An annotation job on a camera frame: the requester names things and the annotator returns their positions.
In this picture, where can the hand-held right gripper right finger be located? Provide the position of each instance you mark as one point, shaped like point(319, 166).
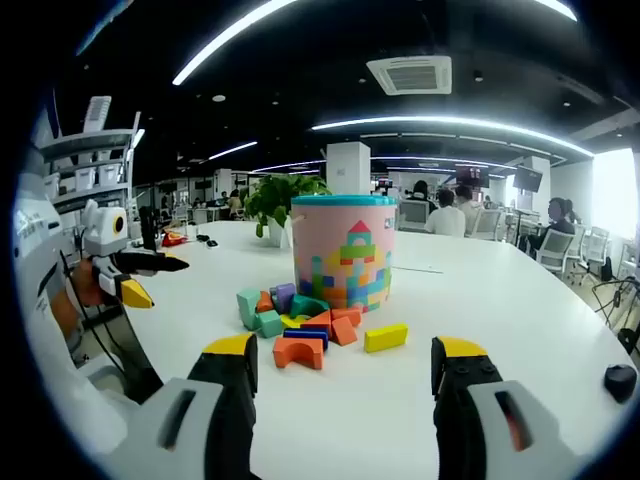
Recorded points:
point(465, 380)

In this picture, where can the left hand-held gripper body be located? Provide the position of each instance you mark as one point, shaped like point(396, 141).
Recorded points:
point(102, 230)

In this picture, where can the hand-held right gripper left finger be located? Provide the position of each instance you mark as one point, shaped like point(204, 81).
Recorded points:
point(220, 380)

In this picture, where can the pile of colourful toy blocks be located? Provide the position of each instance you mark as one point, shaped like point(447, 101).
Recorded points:
point(300, 350)

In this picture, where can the yellow toy block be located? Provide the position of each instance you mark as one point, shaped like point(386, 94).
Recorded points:
point(385, 339)

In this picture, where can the pink toy storage bucket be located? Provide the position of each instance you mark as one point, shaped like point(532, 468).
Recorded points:
point(345, 260)

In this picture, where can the row of white storage bins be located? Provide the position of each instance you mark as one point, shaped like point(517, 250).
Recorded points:
point(107, 175)

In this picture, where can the person's left hand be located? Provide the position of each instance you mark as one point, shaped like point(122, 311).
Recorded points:
point(85, 282)

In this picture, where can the red snack bag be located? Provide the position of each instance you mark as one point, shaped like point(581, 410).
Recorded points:
point(172, 240)

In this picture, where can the black bottle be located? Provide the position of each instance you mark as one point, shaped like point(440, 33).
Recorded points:
point(148, 230)

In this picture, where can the white chest-worn device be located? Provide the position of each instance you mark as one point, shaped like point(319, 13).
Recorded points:
point(35, 200)

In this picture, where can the white table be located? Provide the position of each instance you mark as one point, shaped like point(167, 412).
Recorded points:
point(500, 310)

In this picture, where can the grey shelf rack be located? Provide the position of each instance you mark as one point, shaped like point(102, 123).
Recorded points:
point(90, 136)

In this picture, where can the person in white shirt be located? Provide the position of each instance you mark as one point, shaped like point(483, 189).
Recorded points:
point(60, 390)

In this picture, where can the ceiling light strip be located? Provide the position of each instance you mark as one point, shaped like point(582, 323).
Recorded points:
point(227, 39)
point(235, 149)
point(425, 119)

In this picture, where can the green plant in white pot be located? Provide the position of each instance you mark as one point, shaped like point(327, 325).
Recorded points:
point(280, 197)

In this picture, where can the black round object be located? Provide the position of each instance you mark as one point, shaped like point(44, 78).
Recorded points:
point(620, 382)

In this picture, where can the white office chair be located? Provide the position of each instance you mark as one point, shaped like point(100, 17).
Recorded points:
point(592, 250)
point(555, 245)
point(487, 222)

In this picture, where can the black tripod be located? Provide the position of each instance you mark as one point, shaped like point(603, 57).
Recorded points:
point(617, 299)

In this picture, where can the ceiling air conditioner vent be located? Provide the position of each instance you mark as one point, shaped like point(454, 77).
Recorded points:
point(410, 75)

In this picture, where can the black wall screen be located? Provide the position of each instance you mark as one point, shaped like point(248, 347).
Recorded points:
point(527, 179)

